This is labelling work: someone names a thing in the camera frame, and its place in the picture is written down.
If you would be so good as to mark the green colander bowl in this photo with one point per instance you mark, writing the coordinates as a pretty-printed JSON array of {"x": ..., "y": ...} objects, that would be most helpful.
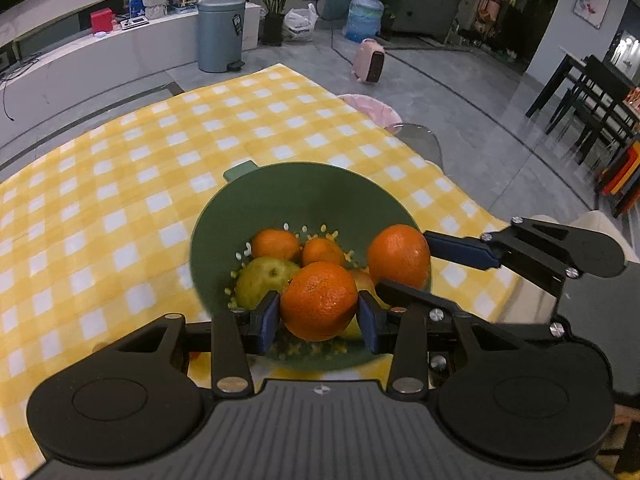
[{"x": 300, "y": 195}]

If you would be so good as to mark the yellow checked tablecloth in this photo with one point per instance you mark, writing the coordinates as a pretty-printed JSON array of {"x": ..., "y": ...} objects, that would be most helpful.
[{"x": 125, "y": 185}]

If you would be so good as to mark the small digital scale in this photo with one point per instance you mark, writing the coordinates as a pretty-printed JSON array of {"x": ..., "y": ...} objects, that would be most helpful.
[{"x": 134, "y": 22}]

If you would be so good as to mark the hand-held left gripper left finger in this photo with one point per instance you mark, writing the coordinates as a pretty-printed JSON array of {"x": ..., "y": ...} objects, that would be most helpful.
[{"x": 265, "y": 322}]

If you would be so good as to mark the orange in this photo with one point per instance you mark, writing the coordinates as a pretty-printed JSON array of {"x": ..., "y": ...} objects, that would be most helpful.
[
  {"x": 275, "y": 245},
  {"x": 324, "y": 251},
  {"x": 400, "y": 256},
  {"x": 318, "y": 302}
]

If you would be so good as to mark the cream armchair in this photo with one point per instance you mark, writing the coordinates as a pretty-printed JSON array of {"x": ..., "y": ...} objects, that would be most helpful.
[{"x": 590, "y": 221}]

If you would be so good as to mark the green pear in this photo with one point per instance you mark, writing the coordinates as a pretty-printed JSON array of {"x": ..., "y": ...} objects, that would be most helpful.
[{"x": 265, "y": 280}]

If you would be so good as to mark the pink space heater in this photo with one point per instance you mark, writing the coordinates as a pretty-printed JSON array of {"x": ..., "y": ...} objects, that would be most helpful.
[{"x": 370, "y": 60}]

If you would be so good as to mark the red box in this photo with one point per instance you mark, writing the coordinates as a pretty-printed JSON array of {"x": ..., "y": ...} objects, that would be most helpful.
[{"x": 102, "y": 21}]

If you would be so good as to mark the blue-grey pedal trash can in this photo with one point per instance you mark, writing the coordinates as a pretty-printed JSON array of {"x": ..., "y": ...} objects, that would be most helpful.
[{"x": 221, "y": 35}]

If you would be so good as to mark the framed wall picture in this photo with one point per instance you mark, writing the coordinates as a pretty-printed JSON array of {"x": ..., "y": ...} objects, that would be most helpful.
[{"x": 592, "y": 4}]

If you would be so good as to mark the black dining table and chairs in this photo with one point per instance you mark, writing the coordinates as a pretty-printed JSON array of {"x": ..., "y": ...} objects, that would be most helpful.
[{"x": 607, "y": 80}]

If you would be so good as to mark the stack of colourful stools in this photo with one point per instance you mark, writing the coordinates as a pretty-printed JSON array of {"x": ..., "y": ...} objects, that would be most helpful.
[{"x": 622, "y": 180}]

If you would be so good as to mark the long-leaf potted plant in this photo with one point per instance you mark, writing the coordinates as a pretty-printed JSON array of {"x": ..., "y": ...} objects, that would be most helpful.
[{"x": 275, "y": 0}]

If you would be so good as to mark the blue water jug with pump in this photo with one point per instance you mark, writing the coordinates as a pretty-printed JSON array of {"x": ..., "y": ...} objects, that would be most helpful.
[{"x": 364, "y": 17}]

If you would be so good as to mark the white plastic bag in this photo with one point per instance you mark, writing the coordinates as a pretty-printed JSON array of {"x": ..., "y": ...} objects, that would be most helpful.
[{"x": 300, "y": 24}]

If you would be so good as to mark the white marble television console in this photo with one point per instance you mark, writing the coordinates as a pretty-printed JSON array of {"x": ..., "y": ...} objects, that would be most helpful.
[{"x": 75, "y": 60}]

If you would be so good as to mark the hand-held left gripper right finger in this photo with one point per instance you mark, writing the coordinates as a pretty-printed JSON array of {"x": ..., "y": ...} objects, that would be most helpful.
[{"x": 371, "y": 322}]

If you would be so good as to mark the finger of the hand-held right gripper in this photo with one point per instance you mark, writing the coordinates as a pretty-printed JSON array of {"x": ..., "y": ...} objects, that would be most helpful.
[
  {"x": 460, "y": 251},
  {"x": 415, "y": 297}
]

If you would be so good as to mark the dining table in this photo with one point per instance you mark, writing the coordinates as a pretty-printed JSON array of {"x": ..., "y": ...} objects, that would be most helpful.
[{"x": 570, "y": 55}]

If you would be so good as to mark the clear plastic chair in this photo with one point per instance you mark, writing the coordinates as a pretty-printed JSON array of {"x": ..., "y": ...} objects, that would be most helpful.
[{"x": 420, "y": 142}]

